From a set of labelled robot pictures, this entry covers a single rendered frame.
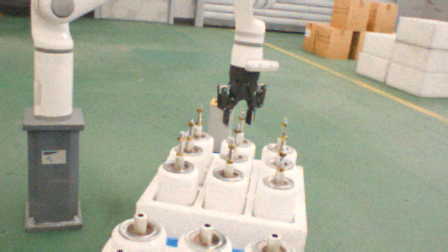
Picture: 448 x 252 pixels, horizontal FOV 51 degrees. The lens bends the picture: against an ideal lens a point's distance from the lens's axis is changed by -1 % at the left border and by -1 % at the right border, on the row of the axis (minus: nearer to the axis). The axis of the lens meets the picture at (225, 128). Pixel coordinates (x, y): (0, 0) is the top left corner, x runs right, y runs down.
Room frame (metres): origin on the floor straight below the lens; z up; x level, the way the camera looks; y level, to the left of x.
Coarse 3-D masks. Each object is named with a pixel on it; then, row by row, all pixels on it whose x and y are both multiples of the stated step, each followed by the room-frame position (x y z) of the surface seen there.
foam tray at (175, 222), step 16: (256, 160) 1.33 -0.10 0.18; (256, 176) 1.21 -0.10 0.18; (144, 192) 1.03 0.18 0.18; (304, 192) 1.14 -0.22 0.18; (144, 208) 0.97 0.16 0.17; (160, 208) 0.97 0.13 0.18; (176, 208) 0.97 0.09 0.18; (192, 208) 0.98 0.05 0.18; (304, 208) 1.05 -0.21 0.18; (160, 224) 0.96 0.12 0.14; (176, 224) 0.96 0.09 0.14; (192, 224) 0.96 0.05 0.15; (224, 224) 0.95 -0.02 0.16; (240, 224) 0.95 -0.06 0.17; (256, 224) 0.95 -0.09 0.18; (272, 224) 0.95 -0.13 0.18; (288, 224) 0.96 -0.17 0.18; (304, 224) 0.97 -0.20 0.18; (240, 240) 0.95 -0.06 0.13; (288, 240) 0.94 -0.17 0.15; (304, 240) 0.94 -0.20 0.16
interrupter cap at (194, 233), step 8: (192, 232) 0.75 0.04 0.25; (216, 232) 0.76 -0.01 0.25; (184, 240) 0.72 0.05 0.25; (192, 240) 0.72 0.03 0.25; (216, 240) 0.73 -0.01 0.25; (224, 240) 0.73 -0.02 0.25; (192, 248) 0.70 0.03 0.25; (200, 248) 0.70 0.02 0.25; (208, 248) 0.70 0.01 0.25; (216, 248) 0.71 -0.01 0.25
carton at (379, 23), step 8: (376, 8) 5.05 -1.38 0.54; (384, 8) 5.04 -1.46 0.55; (392, 8) 5.07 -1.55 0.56; (368, 16) 5.15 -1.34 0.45; (376, 16) 5.02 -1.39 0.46; (384, 16) 5.05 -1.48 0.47; (392, 16) 5.08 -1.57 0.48; (368, 24) 5.12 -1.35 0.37; (376, 24) 5.02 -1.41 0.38; (384, 24) 5.06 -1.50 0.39; (392, 24) 5.09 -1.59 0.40; (376, 32) 5.03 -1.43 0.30; (384, 32) 5.06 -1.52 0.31; (392, 32) 5.10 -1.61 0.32
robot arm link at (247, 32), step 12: (240, 0) 1.11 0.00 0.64; (252, 0) 1.10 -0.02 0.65; (240, 12) 1.12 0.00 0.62; (252, 12) 1.11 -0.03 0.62; (240, 24) 1.12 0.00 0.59; (252, 24) 1.11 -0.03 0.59; (264, 24) 1.14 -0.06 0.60; (240, 36) 1.12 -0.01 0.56; (252, 36) 1.11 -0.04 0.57; (264, 36) 1.14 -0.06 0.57
